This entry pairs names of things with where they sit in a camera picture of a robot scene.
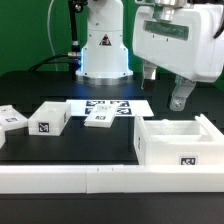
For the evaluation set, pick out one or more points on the white L-shaped fence wall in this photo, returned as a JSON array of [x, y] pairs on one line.
[[90, 179]]

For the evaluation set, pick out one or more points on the white cabinet top block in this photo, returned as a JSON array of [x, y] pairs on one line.
[[49, 119]]

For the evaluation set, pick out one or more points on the white marker sheet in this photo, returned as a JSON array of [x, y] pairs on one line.
[[122, 108]]

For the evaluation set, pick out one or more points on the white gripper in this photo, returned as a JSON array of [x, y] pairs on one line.
[[186, 45]]

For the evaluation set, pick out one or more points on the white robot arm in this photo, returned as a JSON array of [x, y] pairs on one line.
[[104, 58]]

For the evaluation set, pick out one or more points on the white cabinet body box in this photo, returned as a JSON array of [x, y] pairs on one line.
[[178, 142]]

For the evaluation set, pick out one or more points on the white cabinet door panel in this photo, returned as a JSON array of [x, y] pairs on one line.
[[102, 115]]

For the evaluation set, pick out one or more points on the white block at left edge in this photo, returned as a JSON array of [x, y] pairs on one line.
[[2, 136]]

